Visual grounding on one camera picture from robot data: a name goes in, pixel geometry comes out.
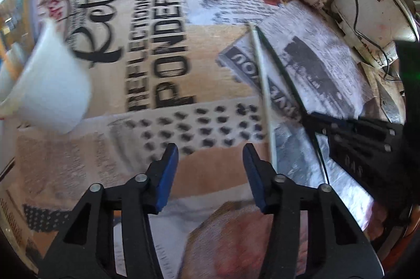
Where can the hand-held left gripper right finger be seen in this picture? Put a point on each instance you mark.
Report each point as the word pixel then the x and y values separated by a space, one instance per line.
pixel 254 180

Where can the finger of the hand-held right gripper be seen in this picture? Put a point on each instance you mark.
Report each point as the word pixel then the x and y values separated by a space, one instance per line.
pixel 347 124
pixel 357 142

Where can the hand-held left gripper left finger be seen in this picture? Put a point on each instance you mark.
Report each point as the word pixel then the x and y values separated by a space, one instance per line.
pixel 168 180

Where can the dark green chopstick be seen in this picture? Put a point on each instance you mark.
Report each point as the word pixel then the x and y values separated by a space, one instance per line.
pixel 288 82

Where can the white chopstick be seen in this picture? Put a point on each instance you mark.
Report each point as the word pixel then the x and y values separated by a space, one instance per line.
pixel 266 105

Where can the white cup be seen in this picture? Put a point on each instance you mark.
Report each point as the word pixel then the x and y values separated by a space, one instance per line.
pixel 52 85

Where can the wooden cutting board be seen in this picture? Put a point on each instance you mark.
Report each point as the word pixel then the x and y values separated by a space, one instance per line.
pixel 374 85

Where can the steel cleaver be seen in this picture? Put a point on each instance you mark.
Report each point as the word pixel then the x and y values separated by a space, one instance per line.
pixel 392 106

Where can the newspaper print tablecloth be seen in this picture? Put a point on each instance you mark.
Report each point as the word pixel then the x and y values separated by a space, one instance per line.
pixel 213 75

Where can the white appliance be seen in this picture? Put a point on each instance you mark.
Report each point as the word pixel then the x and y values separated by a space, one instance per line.
pixel 370 9

